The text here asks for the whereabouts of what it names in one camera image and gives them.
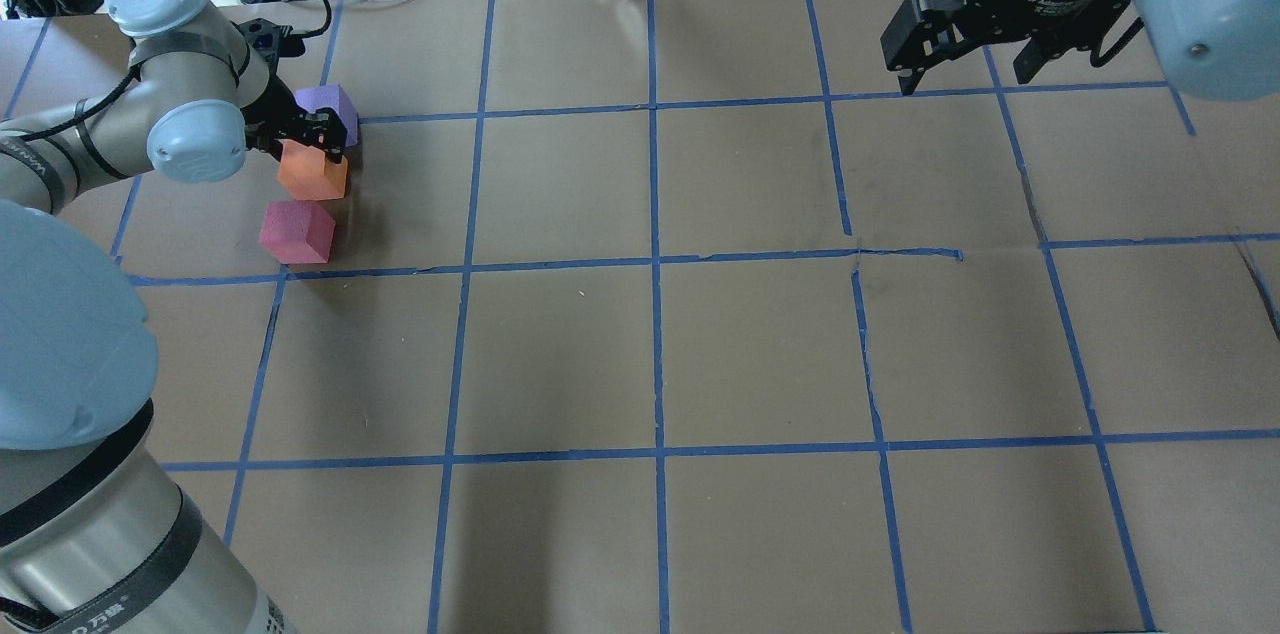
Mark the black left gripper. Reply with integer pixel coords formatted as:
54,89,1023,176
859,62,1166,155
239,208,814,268
239,64,347,164

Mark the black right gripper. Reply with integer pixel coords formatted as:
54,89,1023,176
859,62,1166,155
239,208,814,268
879,0,1146,96

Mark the orange foam cube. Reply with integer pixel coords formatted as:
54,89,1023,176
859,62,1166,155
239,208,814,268
276,141,349,201

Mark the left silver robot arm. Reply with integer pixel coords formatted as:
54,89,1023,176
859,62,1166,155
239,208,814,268
1,0,356,633

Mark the purple foam cube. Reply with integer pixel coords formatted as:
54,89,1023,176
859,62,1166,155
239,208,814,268
294,85,360,147

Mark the pink foam cube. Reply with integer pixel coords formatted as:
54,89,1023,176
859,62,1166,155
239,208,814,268
259,200,337,265

